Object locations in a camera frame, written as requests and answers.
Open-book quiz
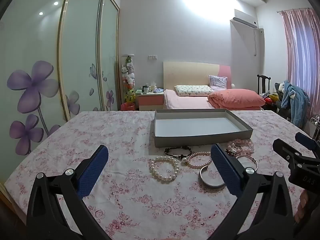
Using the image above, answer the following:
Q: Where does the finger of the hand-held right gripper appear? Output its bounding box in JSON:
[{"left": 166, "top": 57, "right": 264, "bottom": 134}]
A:
[
  {"left": 272, "top": 138, "right": 304, "bottom": 167},
  {"left": 295, "top": 132, "right": 320, "bottom": 159}
]

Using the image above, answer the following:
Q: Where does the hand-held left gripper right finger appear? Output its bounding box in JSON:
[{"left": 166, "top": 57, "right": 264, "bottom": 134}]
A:
[{"left": 207, "top": 143, "right": 297, "bottom": 240}]

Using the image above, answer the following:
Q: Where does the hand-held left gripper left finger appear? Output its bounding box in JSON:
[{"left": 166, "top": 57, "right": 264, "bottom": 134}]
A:
[{"left": 26, "top": 144, "right": 110, "bottom": 240}]

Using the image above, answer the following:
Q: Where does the wide silver cuff bangle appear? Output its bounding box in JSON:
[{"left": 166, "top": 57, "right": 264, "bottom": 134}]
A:
[{"left": 199, "top": 164, "right": 227, "bottom": 188}]

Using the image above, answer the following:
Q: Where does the pink pearl bracelet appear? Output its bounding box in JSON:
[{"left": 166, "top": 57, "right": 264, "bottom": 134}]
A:
[{"left": 186, "top": 151, "right": 213, "bottom": 169}]

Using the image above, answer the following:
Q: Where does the thin silver bangle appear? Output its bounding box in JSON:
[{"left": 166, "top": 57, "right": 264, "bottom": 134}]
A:
[{"left": 235, "top": 155, "right": 258, "bottom": 172}]

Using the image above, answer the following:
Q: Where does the large pink bead bracelet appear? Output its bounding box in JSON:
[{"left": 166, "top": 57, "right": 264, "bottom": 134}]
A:
[{"left": 227, "top": 139, "right": 255, "bottom": 155}]

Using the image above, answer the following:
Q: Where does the black bead bracelet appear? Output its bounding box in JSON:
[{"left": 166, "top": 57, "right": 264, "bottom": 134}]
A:
[{"left": 164, "top": 147, "right": 193, "bottom": 159}]

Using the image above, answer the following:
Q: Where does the grey cardboard box tray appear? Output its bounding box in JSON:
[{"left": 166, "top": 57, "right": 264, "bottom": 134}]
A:
[{"left": 154, "top": 109, "right": 253, "bottom": 147}]

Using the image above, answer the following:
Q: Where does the white pearl bracelet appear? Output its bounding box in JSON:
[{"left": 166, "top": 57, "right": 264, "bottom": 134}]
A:
[{"left": 149, "top": 156, "right": 180, "bottom": 182}]

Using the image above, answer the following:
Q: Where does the person's right hand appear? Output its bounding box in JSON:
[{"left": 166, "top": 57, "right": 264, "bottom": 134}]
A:
[{"left": 294, "top": 189, "right": 311, "bottom": 224}]

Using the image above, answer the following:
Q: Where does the metal rack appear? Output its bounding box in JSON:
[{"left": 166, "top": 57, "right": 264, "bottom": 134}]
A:
[{"left": 311, "top": 114, "right": 320, "bottom": 140}]

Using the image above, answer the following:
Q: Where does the blue plush robe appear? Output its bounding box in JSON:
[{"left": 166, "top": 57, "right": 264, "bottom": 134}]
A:
[{"left": 280, "top": 80, "right": 311, "bottom": 128}]

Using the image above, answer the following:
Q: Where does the pink floral tablecloth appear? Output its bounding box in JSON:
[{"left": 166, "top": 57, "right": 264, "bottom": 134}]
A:
[{"left": 5, "top": 110, "right": 320, "bottom": 240}]

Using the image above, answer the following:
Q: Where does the dark wooden chair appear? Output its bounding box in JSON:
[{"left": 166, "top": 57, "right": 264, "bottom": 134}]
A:
[{"left": 257, "top": 74, "right": 272, "bottom": 96}]

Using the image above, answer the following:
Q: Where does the folded pink duvet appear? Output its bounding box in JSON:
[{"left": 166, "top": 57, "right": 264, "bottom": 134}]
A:
[{"left": 207, "top": 89, "right": 266, "bottom": 110}]

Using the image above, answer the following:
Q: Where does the pink bed sheet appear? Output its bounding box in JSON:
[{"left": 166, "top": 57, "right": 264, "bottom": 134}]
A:
[{"left": 164, "top": 89, "right": 218, "bottom": 110}]

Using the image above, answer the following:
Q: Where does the white patterned pillow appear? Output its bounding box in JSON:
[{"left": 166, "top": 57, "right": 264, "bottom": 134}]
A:
[{"left": 174, "top": 84, "right": 215, "bottom": 97}]

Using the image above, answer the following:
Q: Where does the pink nightstand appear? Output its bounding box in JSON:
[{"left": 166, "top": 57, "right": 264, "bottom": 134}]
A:
[{"left": 138, "top": 92, "right": 165, "bottom": 111}]

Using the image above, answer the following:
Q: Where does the purple patterned pillow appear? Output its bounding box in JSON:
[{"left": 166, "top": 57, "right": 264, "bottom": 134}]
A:
[{"left": 209, "top": 75, "right": 228, "bottom": 90}]

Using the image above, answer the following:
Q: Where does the pink curtain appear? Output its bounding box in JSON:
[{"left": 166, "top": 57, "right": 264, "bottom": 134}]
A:
[{"left": 277, "top": 9, "right": 320, "bottom": 95}]

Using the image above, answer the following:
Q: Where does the tube of plush toys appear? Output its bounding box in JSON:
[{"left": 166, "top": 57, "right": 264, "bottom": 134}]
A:
[{"left": 121, "top": 55, "right": 137, "bottom": 104}]

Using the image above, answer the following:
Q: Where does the beige and pink headboard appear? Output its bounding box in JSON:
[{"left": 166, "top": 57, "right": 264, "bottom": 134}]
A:
[{"left": 163, "top": 61, "right": 231, "bottom": 90}]

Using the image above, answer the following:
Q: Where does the white air conditioner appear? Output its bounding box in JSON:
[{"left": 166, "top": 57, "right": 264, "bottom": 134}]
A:
[{"left": 232, "top": 17, "right": 258, "bottom": 28}]

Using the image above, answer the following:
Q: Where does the flower print sliding wardrobe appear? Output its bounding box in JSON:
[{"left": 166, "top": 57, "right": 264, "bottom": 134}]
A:
[{"left": 0, "top": 0, "right": 120, "bottom": 205}]

